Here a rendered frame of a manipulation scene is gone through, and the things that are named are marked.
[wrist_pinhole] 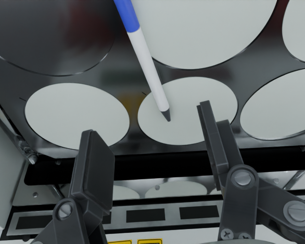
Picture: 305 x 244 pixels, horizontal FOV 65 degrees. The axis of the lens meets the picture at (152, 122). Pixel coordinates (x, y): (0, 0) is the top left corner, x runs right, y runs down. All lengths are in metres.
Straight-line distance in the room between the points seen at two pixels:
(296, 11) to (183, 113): 0.12
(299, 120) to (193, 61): 0.15
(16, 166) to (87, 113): 0.15
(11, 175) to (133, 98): 0.19
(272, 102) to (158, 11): 0.14
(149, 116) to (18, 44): 0.13
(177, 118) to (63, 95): 0.11
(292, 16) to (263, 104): 0.09
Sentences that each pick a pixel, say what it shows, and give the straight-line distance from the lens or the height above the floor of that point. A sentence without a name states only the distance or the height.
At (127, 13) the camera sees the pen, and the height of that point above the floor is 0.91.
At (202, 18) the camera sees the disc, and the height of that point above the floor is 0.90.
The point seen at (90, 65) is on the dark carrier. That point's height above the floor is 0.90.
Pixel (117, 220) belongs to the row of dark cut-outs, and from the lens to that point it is 0.30.
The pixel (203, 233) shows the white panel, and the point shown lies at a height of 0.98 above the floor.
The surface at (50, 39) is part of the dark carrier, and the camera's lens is 0.20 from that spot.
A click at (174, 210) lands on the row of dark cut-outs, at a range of 0.30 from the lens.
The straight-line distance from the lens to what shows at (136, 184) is 0.31.
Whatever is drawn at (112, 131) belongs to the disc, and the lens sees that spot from 0.26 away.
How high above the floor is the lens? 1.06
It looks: 41 degrees down
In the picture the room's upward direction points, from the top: 176 degrees clockwise
